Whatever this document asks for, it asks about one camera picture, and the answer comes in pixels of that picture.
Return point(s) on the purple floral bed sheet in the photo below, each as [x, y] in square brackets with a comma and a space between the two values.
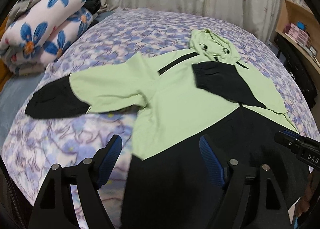
[32, 146]

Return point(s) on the light blue mattress cover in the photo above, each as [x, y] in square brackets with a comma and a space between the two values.
[13, 96]

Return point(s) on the blue flower rolled blanket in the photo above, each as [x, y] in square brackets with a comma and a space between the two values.
[42, 34]

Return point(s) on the pink boxes on shelf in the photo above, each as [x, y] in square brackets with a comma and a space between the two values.
[298, 35]

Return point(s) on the orange wooden bed frame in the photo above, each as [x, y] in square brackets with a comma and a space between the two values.
[5, 74]

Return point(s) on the wooden shelf unit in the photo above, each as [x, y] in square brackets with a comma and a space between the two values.
[298, 13]

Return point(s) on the black garment by blanket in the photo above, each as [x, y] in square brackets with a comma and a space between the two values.
[92, 6]

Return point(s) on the person's right hand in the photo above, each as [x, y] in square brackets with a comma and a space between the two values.
[303, 204]

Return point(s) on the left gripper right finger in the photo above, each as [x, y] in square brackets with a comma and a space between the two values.
[251, 195]

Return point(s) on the green and black hoodie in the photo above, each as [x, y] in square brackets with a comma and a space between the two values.
[180, 96]

